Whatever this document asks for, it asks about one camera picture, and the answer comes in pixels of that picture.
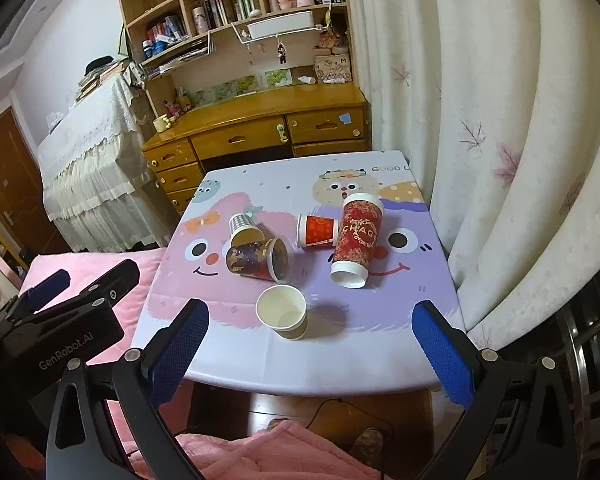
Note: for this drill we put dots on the plush doll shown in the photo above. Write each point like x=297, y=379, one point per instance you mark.
x=334, y=40

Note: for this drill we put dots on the white cup with brown band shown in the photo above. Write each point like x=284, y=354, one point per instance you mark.
x=280, y=310

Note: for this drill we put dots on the metal chair frame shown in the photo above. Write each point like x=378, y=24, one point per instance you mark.
x=592, y=385

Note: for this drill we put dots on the jar of pale balls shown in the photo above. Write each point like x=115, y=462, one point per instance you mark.
x=164, y=123

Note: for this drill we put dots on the white floral curtain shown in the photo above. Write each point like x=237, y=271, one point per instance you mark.
x=480, y=110

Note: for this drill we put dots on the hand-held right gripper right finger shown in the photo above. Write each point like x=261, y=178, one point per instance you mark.
x=442, y=355

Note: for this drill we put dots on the tall red paper cup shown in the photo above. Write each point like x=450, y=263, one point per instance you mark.
x=357, y=240

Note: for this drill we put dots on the brown slipper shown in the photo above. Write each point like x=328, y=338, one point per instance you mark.
x=369, y=444

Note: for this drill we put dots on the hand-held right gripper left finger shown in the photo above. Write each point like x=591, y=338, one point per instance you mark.
x=180, y=350

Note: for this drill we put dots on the white long tray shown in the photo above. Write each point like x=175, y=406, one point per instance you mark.
x=280, y=24

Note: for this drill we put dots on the black hat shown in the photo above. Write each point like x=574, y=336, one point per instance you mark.
x=99, y=63

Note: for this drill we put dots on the wooden desk with drawers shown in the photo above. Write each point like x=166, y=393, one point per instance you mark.
x=260, y=105

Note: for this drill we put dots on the row of green picture tiles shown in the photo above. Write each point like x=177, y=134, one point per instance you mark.
x=245, y=85

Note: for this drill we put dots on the patterned cardboard box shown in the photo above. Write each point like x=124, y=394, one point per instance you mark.
x=332, y=69

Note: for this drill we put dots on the pink fleece clothing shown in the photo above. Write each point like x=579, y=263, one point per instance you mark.
x=280, y=452

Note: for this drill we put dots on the blue sticky note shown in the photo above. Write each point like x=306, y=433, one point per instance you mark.
x=345, y=118

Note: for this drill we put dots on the dark patterned paper cup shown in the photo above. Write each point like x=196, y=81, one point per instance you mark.
x=250, y=258

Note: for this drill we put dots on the white tube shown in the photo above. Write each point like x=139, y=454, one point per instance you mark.
x=307, y=79

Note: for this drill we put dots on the hanging doll charm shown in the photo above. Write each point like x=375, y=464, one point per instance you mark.
x=281, y=53

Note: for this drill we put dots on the small red paper cup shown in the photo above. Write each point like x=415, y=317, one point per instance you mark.
x=320, y=230

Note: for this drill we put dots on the checkered paper cup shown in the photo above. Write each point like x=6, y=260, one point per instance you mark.
x=241, y=223

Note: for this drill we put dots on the row of books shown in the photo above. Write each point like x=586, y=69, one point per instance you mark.
x=230, y=7

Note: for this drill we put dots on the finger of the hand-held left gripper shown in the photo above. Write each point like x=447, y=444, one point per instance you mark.
x=115, y=280
x=47, y=285

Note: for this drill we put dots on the cartoon printed tablecloth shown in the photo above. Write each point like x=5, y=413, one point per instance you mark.
x=360, y=325

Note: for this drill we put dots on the brown wooden door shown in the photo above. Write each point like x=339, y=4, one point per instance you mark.
x=10, y=175

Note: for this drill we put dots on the stack of books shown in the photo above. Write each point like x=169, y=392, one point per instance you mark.
x=102, y=77

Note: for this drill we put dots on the lace covered cabinet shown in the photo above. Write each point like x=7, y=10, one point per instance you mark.
x=95, y=160

